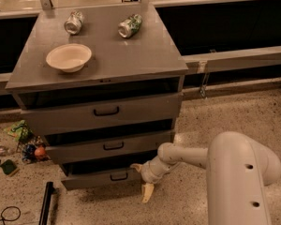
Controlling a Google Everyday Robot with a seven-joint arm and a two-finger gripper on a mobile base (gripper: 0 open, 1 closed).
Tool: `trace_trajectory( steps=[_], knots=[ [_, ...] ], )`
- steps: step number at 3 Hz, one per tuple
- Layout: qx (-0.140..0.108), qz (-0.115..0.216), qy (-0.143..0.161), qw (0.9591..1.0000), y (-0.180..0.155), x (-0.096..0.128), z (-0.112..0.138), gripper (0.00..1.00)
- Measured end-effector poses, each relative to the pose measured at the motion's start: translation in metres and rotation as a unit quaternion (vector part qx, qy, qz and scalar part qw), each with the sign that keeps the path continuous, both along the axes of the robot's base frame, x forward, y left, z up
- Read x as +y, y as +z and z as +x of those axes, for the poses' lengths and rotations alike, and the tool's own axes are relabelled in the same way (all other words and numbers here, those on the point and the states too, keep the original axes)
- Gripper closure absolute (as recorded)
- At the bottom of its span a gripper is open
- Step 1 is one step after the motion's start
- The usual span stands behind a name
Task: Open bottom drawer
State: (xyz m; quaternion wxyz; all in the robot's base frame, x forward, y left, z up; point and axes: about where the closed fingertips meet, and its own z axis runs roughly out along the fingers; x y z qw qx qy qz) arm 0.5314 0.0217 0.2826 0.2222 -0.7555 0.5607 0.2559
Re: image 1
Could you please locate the grey drawer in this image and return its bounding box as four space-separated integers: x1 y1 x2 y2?
22 93 182 135
61 153 148 191
46 129 175 164

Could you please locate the black cable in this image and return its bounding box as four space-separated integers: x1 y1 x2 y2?
0 205 22 225

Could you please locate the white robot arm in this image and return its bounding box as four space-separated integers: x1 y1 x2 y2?
131 131 281 225

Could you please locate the grey drawer cabinet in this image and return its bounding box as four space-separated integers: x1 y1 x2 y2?
5 3 189 173

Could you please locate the black metal bar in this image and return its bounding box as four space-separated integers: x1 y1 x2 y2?
38 182 56 225

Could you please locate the green yellow sponge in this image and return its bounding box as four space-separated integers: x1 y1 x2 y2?
0 159 19 176

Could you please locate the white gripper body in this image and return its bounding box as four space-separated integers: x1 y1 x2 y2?
140 157 180 184

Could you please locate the white paper bowl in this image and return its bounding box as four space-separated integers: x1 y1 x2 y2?
46 43 92 73

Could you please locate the blue soda can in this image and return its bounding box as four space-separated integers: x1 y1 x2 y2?
22 144 37 164

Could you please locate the green chip bag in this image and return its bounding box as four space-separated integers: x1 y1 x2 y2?
4 120 33 143

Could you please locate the grey middle drawer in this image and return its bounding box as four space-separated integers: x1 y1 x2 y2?
46 129 175 164

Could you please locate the green and white can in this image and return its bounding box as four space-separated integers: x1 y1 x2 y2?
118 14 142 38

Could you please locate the grey metal rail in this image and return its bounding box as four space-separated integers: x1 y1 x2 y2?
183 46 281 74

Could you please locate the clear plastic bottle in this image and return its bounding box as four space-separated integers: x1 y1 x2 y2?
0 146 14 157

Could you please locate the silver crushed can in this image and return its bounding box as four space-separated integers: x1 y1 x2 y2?
64 10 84 35

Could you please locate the orange fruit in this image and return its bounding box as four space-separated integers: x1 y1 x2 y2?
35 147 47 160

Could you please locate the grey bottom drawer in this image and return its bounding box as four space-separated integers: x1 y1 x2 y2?
61 153 148 191

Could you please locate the grey top drawer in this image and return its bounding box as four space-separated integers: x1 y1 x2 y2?
22 93 182 135

